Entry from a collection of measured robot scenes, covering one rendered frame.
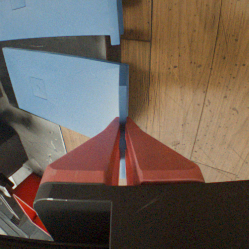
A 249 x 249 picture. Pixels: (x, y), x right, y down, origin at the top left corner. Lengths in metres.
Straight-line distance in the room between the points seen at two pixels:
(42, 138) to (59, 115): 0.11
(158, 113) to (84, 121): 0.06
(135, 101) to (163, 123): 0.03
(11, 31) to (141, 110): 0.13
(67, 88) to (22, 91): 0.07
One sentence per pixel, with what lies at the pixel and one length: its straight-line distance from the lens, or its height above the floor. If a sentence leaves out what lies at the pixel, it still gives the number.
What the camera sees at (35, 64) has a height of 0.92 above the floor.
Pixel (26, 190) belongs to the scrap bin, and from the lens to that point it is 0.40.
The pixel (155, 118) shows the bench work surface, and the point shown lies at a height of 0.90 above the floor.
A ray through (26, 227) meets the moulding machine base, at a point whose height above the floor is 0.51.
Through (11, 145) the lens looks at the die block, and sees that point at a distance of 0.36.
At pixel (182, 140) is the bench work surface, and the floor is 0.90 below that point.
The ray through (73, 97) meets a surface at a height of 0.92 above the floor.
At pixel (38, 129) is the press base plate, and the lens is 0.29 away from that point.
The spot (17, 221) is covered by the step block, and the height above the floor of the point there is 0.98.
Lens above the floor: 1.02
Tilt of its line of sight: 44 degrees down
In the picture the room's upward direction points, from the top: 136 degrees counter-clockwise
